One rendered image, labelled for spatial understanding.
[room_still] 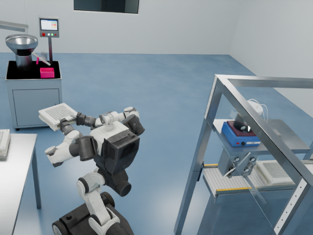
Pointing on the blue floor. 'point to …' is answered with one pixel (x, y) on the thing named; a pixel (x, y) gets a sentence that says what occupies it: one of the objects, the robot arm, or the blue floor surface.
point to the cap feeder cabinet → (31, 93)
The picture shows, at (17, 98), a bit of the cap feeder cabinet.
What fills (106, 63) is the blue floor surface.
